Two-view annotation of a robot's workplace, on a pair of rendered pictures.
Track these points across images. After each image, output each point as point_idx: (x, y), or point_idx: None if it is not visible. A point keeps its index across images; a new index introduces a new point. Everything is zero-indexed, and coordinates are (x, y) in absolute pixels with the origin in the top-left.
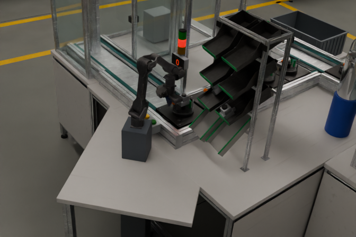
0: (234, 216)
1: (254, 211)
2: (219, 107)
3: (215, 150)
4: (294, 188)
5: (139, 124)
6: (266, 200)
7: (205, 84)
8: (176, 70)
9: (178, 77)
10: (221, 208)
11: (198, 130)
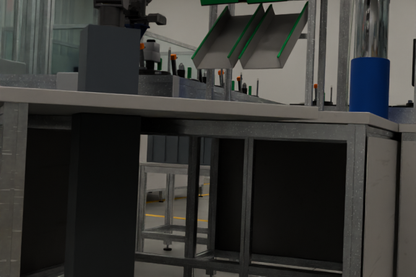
0: (369, 114)
1: (376, 138)
2: None
3: None
4: (389, 144)
5: (119, 21)
6: (381, 125)
7: None
8: None
9: None
10: (333, 118)
11: (210, 63)
